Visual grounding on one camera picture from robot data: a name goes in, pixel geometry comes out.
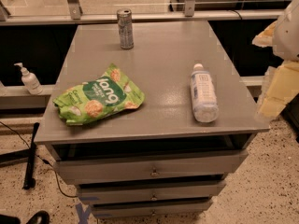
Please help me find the bottom grey drawer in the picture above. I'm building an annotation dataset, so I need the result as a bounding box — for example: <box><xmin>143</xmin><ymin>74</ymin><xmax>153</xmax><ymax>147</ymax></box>
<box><xmin>92</xmin><ymin>198</ymin><xmax>212</xmax><ymax>218</ymax></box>

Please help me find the grey drawer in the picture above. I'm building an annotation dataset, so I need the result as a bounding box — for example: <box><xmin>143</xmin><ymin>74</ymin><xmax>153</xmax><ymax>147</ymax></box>
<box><xmin>54</xmin><ymin>149</ymin><xmax>248</xmax><ymax>185</ymax></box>
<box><xmin>77</xmin><ymin>180</ymin><xmax>226</xmax><ymax>204</ymax></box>
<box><xmin>92</xmin><ymin>198</ymin><xmax>212</xmax><ymax>218</ymax></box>

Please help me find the black object bottom left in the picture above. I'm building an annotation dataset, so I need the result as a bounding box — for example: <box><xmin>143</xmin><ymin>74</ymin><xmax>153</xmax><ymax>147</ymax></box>
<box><xmin>0</xmin><ymin>210</ymin><xmax>50</xmax><ymax>224</ymax></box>

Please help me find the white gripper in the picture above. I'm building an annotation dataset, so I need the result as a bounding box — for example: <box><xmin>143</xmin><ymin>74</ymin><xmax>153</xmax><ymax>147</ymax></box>
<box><xmin>252</xmin><ymin>0</ymin><xmax>299</xmax><ymax>120</ymax></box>

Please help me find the white pump dispenser bottle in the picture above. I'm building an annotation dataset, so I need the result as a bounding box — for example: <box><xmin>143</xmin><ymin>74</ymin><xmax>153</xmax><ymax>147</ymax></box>
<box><xmin>15</xmin><ymin>63</ymin><xmax>43</xmax><ymax>95</ymax></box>

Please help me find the middle grey drawer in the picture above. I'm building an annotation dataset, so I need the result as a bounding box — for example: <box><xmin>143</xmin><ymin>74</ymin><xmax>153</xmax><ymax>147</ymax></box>
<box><xmin>77</xmin><ymin>180</ymin><xmax>226</xmax><ymax>204</ymax></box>

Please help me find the top grey drawer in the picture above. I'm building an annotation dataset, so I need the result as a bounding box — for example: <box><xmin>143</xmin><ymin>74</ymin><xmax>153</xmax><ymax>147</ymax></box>
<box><xmin>54</xmin><ymin>149</ymin><xmax>248</xmax><ymax>185</ymax></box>

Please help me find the grey metal railing frame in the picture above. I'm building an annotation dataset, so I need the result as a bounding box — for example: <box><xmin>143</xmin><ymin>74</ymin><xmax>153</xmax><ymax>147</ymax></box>
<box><xmin>0</xmin><ymin>0</ymin><xmax>292</xmax><ymax>25</ymax></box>

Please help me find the black stand leg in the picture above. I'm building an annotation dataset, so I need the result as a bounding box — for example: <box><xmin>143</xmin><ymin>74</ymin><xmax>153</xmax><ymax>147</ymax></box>
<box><xmin>0</xmin><ymin>122</ymin><xmax>39</xmax><ymax>189</ymax></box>

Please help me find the black floor cable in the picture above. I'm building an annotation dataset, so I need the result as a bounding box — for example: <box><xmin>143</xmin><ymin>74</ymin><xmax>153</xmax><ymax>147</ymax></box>
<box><xmin>0</xmin><ymin>120</ymin><xmax>78</xmax><ymax>199</ymax></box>

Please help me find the grey drawer cabinet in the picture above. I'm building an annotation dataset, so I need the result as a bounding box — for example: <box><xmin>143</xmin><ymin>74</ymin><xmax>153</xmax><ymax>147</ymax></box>
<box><xmin>33</xmin><ymin>20</ymin><xmax>271</xmax><ymax>220</ymax></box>

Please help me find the silver blue redbull can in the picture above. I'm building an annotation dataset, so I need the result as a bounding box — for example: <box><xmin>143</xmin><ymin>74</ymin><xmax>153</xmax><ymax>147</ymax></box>
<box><xmin>117</xmin><ymin>8</ymin><xmax>134</xmax><ymax>49</ymax></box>

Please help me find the green snack bag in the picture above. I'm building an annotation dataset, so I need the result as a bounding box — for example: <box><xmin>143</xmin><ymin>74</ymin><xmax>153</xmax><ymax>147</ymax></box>
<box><xmin>53</xmin><ymin>63</ymin><xmax>145</xmax><ymax>125</ymax></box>

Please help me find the clear plastic water bottle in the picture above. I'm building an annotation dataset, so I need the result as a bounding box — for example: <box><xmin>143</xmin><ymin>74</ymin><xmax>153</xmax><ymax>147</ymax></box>
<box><xmin>190</xmin><ymin>63</ymin><xmax>219</xmax><ymax>123</ymax></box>

